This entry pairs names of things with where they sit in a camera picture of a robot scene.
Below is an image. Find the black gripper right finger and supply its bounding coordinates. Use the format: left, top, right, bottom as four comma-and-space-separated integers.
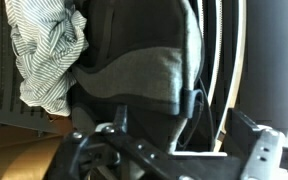
240, 129, 285, 180

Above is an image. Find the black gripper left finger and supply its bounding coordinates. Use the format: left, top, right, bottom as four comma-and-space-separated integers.
47, 105, 198, 180

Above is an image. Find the grey and black bag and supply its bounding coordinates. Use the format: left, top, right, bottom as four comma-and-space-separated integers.
72, 0, 203, 154

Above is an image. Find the brown couch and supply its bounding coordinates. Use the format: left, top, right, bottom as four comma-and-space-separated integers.
0, 117, 73, 180

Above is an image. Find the black mesh office chair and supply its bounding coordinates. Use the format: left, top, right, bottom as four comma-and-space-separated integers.
0, 0, 73, 134

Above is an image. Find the striped blue white shirt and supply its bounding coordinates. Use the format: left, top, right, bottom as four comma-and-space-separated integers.
4, 0, 88, 116

